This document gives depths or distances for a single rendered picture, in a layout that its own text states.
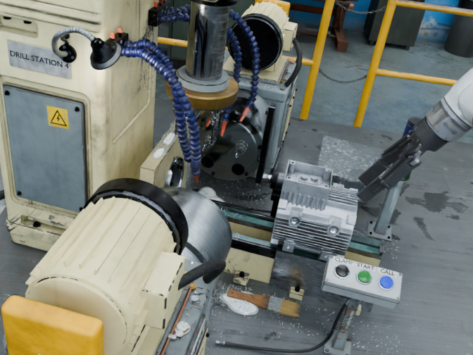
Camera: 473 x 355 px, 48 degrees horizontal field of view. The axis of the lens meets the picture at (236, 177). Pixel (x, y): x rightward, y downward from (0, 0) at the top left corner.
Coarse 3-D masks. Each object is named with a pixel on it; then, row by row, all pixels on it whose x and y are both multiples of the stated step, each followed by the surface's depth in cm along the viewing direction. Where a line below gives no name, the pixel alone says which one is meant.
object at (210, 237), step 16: (176, 192) 121; (192, 192) 122; (192, 208) 118; (208, 208) 121; (192, 224) 114; (208, 224) 118; (224, 224) 123; (192, 240) 111; (208, 240) 115; (224, 240) 121; (192, 256) 110; (208, 256) 113; (224, 256) 121
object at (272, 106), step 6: (270, 102) 147; (270, 108) 145; (276, 108) 147; (270, 114) 146; (270, 120) 147; (270, 126) 148; (264, 132) 149; (270, 132) 149; (264, 138) 150; (270, 138) 152; (264, 144) 151; (264, 150) 152; (258, 156) 155; (264, 156) 153; (258, 162) 155; (264, 162) 154; (258, 168) 156; (264, 168) 156; (258, 174) 157; (264, 174) 158; (258, 180) 158; (264, 180) 158
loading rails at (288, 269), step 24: (240, 216) 157; (264, 216) 157; (240, 240) 147; (264, 240) 150; (360, 240) 154; (240, 264) 151; (264, 264) 149; (288, 264) 146; (312, 264) 144; (288, 288) 151; (312, 288) 149
